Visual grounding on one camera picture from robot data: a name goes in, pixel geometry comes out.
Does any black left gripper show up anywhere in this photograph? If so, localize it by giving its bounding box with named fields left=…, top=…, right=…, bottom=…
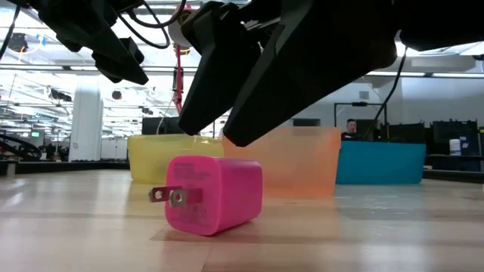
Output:
left=28, top=0, right=150, bottom=86

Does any hot pink wall charger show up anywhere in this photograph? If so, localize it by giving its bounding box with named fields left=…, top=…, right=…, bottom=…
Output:
left=148, top=154, right=264, bottom=237

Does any orange translucent plastic bin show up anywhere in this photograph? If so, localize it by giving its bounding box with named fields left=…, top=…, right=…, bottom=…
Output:
left=222, top=126, right=343, bottom=198

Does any yellow translucent plastic bin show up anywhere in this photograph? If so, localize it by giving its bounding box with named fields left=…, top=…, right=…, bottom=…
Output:
left=127, top=134, right=225, bottom=185

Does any blue plastic bin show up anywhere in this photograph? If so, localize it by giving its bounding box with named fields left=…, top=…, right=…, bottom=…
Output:
left=335, top=141, right=427, bottom=185

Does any white building column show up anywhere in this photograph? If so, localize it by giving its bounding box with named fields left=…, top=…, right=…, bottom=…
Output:
left=68, top=81, right=104, bottom=162

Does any person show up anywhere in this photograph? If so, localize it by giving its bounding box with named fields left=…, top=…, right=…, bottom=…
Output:
left=341, top=118, right=364, bottom=142

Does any black background monitor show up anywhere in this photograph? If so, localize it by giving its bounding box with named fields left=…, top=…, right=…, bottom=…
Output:
left=141, top=116, right=186, bottom=136

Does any black background equipment rack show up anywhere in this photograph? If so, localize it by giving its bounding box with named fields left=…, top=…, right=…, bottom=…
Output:
left=430, top=119, right=479, bottom=156

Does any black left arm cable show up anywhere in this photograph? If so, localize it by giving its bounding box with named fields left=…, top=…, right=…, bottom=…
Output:
left=116, top=0, right=188, bottom=50

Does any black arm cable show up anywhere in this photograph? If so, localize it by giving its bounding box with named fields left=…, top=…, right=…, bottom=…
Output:
left=116, top=0, right=188, bottom=50
left=362, top=45, right=408, bottom=140

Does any black background camera frame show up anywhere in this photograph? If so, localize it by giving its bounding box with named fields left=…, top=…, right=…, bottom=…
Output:
left=333, top=100, right=388, bottom=143

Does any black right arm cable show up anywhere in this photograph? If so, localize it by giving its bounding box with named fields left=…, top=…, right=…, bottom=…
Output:
left=362, top=45, right=408, bottom=140

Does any black curved rail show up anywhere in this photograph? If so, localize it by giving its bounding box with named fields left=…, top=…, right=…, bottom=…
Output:
left=0, top=134, right=43, bottom=162

